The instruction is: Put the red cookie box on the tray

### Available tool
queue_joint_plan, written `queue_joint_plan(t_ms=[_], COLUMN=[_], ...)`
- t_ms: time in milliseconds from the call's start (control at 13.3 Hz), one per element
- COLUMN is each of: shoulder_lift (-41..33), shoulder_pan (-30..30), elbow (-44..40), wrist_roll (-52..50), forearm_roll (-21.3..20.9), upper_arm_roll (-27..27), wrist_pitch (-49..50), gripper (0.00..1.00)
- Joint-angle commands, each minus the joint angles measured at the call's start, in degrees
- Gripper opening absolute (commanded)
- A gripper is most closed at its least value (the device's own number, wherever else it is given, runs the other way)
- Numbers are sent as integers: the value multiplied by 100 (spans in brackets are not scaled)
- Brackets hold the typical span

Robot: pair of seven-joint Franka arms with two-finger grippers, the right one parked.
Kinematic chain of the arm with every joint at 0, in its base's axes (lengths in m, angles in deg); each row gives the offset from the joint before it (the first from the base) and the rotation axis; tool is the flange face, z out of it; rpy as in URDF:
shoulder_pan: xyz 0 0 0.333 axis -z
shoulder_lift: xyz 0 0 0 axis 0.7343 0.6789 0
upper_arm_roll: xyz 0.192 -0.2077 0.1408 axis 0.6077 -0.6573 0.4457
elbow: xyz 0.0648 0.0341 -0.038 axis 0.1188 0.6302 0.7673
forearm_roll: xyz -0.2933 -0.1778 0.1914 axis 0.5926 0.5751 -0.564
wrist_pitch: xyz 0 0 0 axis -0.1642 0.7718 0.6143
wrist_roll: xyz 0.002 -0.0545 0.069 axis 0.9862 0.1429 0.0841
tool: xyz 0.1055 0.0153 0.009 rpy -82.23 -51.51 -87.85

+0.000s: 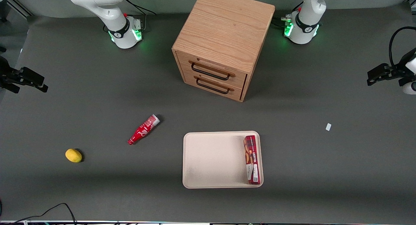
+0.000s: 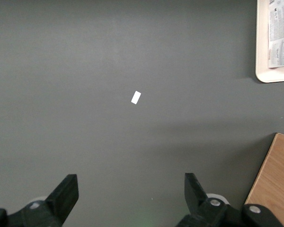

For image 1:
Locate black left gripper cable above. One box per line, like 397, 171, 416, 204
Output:
389, 26, 416, 68

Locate black left arm base cables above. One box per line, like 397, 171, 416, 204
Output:
272, 1, 303, 29

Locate short black drawer handle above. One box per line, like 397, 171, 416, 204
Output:
196, 77, 230, 95

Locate dark grey table mat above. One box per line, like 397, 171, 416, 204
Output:
0, 4, 416, 223

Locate red cookie box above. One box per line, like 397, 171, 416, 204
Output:
244, 135, 261, 185

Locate yellow lemon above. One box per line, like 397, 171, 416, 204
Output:
65, 148, 83, 163

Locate thin black looped cable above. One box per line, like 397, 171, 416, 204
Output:
0, 203, 77, 225

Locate red cola bottle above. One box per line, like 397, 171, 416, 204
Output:
127, 114, 161, 145

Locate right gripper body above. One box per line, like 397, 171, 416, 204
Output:
0, 55, 22, 89

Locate wooden drawer with long handle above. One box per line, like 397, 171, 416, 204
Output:
177, 52, 248, 89

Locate wooden drawer cabinet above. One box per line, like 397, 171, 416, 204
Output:
172, 0, 276, 102

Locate long black drawer handle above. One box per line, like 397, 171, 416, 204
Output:
191, 62, 231, 81

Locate black aluminium frame rail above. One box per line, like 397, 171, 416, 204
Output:
6, 0, 34, 17

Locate wooden drawer with short handle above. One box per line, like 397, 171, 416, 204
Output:
183, 72, 244, 100

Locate white rectangular plastic tray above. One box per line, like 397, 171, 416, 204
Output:
183, 131, 264, 189

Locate black right arm base cable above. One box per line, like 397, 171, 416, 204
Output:
124, 0, 157, 30

